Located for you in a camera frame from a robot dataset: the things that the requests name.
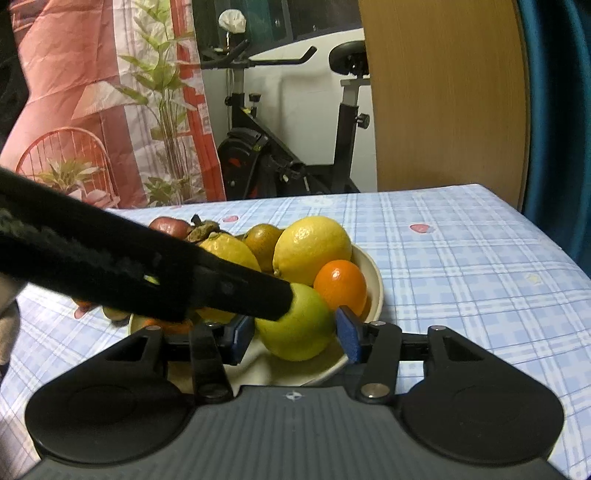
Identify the kiwi fruit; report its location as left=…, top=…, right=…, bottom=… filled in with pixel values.
left=101, top=306, right=131, bottom=322

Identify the black exercise bike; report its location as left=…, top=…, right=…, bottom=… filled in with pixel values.
left=199, top=9, right=377, bottom=200

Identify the cream ceramic plate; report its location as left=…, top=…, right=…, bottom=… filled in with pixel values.
left=127, top=244, right=385, bottom=393

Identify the dark mangosteen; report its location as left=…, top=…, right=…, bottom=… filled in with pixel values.
left=185, top=214, right=221, bottom=244

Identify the gloved hand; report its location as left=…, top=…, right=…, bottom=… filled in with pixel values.
left=0, top=275, right=25, bottom=382

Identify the red apple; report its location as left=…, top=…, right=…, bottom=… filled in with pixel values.
left=148, top=216, right=192, bottom=240

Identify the brown round fruit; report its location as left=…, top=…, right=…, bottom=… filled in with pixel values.
left=242, top=223, right=283, bottom=273

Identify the large orange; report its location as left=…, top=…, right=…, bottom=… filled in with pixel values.
left=312, top=260, right=368, bottom=317

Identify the green apple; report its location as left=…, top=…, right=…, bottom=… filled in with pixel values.
left=255, top=283, right=335, bottom=362

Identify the printed backdrop cloth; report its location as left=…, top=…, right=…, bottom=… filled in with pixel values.
left=1, top=1, right=225, bottom=209

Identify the small mandarin orange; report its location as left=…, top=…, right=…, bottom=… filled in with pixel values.
left=142, top=319, right=193, bottom=335

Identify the blue plaid tablecloth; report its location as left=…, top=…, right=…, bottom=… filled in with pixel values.
left=1, top=185, right=590, bottom=479

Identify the wooden headboard panel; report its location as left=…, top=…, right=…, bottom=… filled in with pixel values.
left=360, top=1, right=530, bottom=208

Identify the blue curtain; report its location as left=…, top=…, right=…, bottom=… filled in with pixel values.
left=518, top=1, right=590, bottom=273

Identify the large yellow lemon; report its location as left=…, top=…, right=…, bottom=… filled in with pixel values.
left=273, top=216, right=353, bottom=286

